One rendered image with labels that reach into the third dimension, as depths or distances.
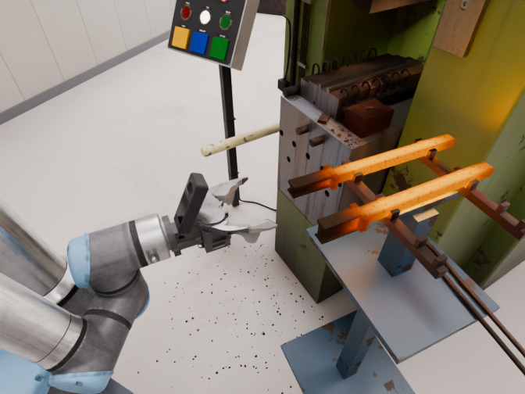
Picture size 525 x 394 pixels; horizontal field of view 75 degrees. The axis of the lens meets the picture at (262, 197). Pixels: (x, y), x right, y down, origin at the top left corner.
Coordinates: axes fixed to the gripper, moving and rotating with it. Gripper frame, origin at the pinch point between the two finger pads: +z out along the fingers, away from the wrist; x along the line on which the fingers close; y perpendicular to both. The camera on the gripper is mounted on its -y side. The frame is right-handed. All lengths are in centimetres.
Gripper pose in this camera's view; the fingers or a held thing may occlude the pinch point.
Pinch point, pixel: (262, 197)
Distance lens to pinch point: 70.0
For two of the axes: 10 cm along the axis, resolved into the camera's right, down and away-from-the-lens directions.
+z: 9.1, -2.8, 2.9
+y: 0.0, 7.2, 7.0
